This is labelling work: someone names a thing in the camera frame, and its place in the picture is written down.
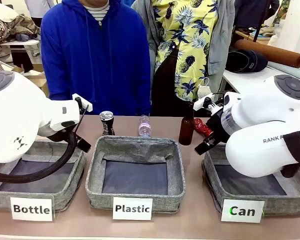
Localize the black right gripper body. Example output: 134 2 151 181
205 109 231 145

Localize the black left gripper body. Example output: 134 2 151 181
37 124 79 144

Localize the crushed red can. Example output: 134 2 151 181
194 117 214 137

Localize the brown glass bottle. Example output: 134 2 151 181
178 101 196 146

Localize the black drink can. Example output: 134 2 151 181
98 110 116 137

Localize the small pink-label plastic bottle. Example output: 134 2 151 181
138 114 152 138

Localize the grey fabric basket labelled Bottle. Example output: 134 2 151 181
0 139 87 212

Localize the grey fabric basket labelled Can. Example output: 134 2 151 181
201 149 300 218

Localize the grey fabric basket labelled Plastic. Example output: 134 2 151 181
85 135 187 215

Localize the white Can label card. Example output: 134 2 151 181
220 198 266 224

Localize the white face mask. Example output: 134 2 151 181
196 76 212 100

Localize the dark blue cap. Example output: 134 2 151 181
225 49 269 74

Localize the white Bottle label card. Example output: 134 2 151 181
9 196 54 222

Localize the white Plastic label card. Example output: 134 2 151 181
112 196 154 221

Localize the person in blue hoodie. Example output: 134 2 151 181
40 0 152 117

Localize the person in yellow pineapple shirt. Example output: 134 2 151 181
130 0 236 117

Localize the brown rolled sheet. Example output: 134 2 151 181
233 39 300 69

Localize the pale blue rolled sheet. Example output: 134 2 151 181
266 61 300 81

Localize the white background table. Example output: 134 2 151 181
0 38 42 52

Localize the pile of patterned clothes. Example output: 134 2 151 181
0 1 42 44

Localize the person in dark jacket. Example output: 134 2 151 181
233 0 280 30

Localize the thin black camera cable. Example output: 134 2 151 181
72 104 90 141

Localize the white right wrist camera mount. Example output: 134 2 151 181
192 92 215 112

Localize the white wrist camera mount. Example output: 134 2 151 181
71 93 94 112
192 92 215 112

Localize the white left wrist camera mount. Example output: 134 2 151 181
71 93 94 112

